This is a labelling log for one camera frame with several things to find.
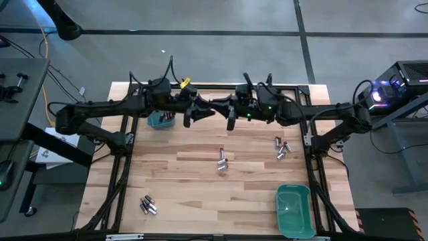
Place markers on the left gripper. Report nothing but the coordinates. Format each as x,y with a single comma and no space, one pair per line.
185,102

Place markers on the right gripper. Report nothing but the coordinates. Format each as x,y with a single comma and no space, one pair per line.
245,100

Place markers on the dull teal plastic bin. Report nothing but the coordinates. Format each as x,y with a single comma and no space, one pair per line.
160,124

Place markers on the bright teal plastic bin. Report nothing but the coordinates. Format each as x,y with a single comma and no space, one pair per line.
294,214

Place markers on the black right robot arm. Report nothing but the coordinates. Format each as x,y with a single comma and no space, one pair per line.
327,112

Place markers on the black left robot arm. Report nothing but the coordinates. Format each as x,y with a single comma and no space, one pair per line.
100,107

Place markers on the yellow tape tag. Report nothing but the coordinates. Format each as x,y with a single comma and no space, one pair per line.
185,82

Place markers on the white floor label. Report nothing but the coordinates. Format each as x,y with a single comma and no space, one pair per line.
82,90

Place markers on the silver metal plate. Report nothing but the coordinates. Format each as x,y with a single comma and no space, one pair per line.
311,238
124,237

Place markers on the black diagonal support bar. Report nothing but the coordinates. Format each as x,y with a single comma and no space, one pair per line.
57,147

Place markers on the white printed paper sheet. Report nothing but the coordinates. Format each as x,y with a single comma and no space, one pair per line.
50,157

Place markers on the black computer tower RGB lights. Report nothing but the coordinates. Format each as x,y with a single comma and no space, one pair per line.
398,87

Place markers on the dark grey desk top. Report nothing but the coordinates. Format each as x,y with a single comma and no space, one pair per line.
23,110
20,160

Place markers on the desk with grey steel legs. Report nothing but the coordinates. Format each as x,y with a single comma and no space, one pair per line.
409,150

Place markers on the black desk leg with caster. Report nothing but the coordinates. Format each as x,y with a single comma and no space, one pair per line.
28,187

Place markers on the black clamp tool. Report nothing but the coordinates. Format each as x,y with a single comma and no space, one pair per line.
11,90

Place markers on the black hazard striped mat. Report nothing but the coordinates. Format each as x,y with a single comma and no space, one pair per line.
388,224

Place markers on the black computer mouse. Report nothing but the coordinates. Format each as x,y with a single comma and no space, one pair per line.
6,174

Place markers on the black hook bracket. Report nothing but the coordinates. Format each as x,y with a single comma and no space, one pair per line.
269,79

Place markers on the black pedestal stand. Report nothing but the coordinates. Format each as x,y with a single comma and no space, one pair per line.
67,28

